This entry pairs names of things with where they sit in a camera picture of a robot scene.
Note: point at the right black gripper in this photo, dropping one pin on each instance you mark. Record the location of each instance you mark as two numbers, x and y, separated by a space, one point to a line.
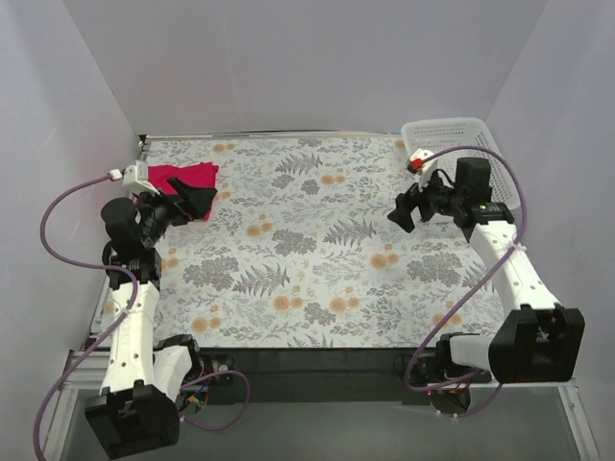
418 205

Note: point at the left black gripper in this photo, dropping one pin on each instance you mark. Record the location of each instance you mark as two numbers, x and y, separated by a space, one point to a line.
178 207

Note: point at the magenta t shirt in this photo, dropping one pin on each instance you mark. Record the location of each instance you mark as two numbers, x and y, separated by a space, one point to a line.
199 175

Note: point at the white plastic basket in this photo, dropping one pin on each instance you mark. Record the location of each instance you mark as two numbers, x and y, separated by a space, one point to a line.
435 135

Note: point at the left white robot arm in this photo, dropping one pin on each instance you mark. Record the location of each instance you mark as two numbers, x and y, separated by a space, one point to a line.
136 409

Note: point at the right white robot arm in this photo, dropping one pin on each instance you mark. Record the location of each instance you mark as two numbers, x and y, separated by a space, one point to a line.
540 338

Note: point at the floral patterned table mat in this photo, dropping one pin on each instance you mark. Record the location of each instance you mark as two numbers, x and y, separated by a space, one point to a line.
298 251

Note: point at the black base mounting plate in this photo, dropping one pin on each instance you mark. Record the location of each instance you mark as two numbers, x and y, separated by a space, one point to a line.
311 375

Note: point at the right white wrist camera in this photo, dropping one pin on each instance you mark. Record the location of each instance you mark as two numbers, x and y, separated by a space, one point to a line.
421 166

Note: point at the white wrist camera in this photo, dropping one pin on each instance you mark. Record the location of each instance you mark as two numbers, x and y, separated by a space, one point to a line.
134 178
421 166

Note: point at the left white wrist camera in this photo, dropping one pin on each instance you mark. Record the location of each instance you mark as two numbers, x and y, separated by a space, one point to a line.
134 178

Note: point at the aluminium frame rail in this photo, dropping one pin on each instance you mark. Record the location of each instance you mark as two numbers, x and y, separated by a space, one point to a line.
516 422

